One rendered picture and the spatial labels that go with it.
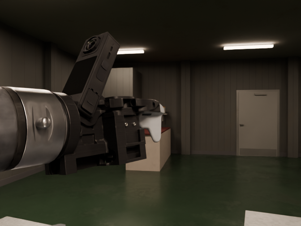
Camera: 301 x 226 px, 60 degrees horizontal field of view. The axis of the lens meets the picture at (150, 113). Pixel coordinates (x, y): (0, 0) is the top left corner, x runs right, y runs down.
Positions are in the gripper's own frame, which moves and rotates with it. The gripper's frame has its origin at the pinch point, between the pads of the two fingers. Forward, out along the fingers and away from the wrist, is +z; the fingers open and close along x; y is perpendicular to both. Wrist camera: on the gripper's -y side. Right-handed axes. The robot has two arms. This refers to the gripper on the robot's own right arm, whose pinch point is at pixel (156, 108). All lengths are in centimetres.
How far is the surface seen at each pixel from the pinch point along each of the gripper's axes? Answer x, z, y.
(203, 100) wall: -345, 790, -87
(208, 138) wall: -346, 798, 42
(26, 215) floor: -346, 156, 99
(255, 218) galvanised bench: -6, 67, 40
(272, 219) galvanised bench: -1, 69, 41
